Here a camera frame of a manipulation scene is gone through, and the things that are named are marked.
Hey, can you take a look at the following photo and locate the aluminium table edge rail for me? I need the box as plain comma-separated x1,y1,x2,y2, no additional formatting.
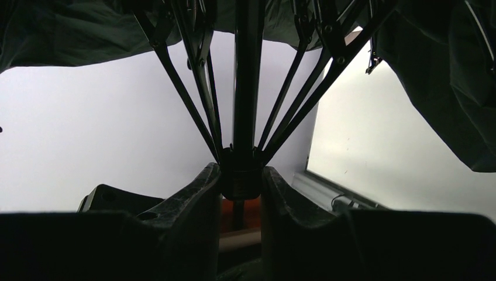
291,171,387,214

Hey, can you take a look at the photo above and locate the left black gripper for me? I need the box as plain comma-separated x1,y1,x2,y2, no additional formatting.
77,184,164,214

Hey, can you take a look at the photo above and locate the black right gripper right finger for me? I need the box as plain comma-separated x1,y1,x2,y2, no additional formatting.
261,167,495,280

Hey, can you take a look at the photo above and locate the pink folding umbrella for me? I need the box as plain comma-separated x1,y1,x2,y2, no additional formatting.
0,0,496,234

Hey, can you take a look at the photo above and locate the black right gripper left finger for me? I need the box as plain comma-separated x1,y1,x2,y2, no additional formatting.
1,163,221,280

